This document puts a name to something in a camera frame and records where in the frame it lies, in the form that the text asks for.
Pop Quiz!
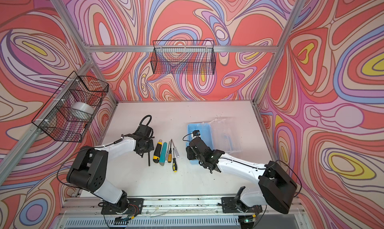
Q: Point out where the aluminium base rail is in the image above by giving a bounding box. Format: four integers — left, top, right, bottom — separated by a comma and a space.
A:
53, 195, 312, 229

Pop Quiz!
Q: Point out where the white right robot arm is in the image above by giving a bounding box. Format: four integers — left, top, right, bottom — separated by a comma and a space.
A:
186, 136, 298, 214

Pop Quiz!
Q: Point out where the clear handle short screwdriver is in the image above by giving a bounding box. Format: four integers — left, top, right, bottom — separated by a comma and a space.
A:
171, 139, 180, 158

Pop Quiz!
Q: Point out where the black wire basket back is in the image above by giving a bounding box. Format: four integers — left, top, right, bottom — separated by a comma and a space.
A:
151, 40, 216, 75

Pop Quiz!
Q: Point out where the black wire basket left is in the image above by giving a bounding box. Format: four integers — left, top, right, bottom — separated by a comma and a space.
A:
32, 72, 109, 143

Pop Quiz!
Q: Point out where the black yellow grip screwdriver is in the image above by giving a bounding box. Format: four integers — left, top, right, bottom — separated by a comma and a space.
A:
173, 155, 178, 172

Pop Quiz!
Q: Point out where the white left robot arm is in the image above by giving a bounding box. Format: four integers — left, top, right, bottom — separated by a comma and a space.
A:
67, 125, 154, 205

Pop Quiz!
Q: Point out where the yellow black utility knife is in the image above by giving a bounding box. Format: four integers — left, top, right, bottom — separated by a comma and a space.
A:
153, 140, 163, 164

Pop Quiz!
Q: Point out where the black wire basket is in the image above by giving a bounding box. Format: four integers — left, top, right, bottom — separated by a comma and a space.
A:
151, 40, 216, 75
32, 72, 109, 143

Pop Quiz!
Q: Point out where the teal utility knife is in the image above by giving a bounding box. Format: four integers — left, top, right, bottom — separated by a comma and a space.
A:
159, 142, 168, 166

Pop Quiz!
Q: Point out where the blue plastic tool box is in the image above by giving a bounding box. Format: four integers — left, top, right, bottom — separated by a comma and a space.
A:
187, 118, 242, 156

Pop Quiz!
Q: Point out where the grey tape roll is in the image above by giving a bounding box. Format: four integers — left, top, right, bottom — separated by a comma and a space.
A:
70, 102, 95, 122

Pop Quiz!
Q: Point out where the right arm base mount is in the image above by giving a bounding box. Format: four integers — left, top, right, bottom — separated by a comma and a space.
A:
218, 186, 263, 215

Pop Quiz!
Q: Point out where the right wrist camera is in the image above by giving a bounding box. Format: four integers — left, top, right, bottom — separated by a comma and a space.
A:
192, 130, 200, 138

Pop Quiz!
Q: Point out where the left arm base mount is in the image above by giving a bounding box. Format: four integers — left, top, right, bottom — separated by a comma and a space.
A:
98, 198, 144, 216

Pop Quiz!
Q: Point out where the yellow handle screwdriver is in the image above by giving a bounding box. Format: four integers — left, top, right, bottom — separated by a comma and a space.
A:
167, 141, 172, 163

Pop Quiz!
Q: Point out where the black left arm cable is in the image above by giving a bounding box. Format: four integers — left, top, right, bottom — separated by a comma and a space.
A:
139, 114, 153, 128

